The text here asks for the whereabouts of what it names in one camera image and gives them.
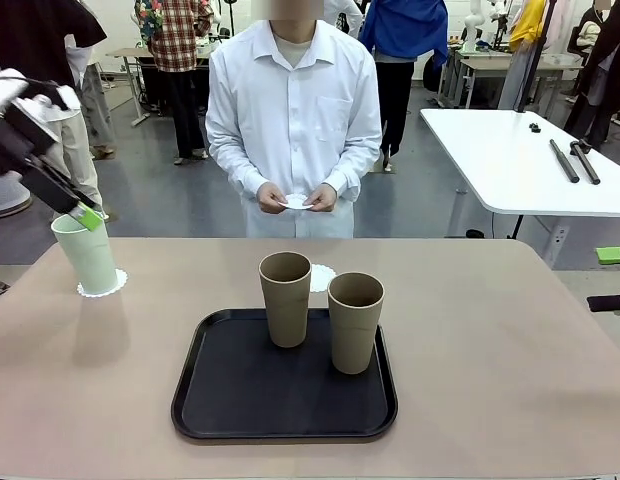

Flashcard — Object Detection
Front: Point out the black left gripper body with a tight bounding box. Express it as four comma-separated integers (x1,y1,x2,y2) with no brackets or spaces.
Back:
0,102,56,176

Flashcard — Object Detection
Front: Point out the tall light green cup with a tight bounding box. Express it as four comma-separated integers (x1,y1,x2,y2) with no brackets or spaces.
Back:
50,214,119,296

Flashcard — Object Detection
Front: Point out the white scalloped paper coaster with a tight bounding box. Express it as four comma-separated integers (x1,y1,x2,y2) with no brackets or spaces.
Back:
278,192,316,211
307,263,337,294
77,268,129,300

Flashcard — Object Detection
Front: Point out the tall brown cup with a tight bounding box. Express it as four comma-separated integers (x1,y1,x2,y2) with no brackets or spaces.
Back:
327,271,386,375
258,250,313,348

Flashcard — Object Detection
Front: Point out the person's right forearm white sleeve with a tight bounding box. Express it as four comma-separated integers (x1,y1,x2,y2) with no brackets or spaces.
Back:
205,134,274,199

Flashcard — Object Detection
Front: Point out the person's left forearm white sleeve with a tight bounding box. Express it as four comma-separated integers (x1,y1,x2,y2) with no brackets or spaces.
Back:
327,134,383,201

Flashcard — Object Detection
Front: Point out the person's right hand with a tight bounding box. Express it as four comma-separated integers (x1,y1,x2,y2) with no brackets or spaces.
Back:
256,181,290,217

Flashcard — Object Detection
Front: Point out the person's left hand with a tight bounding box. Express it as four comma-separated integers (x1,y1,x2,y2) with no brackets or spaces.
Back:
305,182,339,213

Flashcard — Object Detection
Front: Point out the bystander in grey trousers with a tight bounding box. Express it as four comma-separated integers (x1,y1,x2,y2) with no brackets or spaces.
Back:
64,34,117,159

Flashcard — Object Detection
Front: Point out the black rod with clamp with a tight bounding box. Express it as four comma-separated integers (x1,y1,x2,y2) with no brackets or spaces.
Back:
569,138,603,185

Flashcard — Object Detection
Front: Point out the bystander in black tee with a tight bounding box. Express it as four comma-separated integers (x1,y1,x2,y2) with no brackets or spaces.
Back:
0,0,111,224

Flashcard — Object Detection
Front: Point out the plain black metal rod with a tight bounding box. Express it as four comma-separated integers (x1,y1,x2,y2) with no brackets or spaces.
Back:
549,138,582,182

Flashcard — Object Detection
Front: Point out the white folding table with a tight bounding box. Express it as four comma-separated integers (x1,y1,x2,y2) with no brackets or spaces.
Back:
419,106,620,240

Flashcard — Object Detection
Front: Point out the grey desk with metal legs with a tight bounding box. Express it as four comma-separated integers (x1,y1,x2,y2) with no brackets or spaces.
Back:
105,46,156,126

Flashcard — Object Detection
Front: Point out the bystander in plaid shirt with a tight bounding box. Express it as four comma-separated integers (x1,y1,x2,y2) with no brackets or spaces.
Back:
133,0,214,165

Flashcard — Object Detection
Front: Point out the floral patterned shirt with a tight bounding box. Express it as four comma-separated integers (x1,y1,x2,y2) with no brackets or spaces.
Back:
133,0,165,40

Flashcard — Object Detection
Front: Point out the bystander in dark coat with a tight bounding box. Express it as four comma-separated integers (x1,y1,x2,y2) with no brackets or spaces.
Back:
563,0,620,149

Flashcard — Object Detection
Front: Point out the grey workbench desk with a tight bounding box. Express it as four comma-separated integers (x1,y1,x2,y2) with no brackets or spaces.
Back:
439,47,586,109

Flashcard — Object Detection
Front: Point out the black stand pole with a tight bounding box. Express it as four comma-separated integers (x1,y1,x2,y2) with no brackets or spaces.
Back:
513,0,559,112

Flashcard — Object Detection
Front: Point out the beige puffy jacket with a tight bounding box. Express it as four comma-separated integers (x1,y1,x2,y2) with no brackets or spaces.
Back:
577,19,604,52

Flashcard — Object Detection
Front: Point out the person torso in white shirt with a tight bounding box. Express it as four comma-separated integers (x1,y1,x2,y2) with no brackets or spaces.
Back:
204,19,383,239

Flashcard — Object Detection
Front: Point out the hanging pink garment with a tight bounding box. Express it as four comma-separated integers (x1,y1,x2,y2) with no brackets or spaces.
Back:
543,0,567,51

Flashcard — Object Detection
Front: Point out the mannequin in yellow top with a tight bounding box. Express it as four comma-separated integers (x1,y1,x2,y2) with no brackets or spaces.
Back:
498,0,547,110

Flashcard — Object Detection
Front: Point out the bystander in blue jacket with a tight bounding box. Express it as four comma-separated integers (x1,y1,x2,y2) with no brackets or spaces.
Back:
359,0,450,174

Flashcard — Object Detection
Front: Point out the black plastic serving tray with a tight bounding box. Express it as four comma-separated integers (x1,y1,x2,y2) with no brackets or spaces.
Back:
170,307,400,441

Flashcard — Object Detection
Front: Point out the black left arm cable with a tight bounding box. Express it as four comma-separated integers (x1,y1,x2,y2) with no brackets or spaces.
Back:
9,74,71,109

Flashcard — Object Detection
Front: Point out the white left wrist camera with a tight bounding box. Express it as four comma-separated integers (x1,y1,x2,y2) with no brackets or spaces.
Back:
52,84,83,112

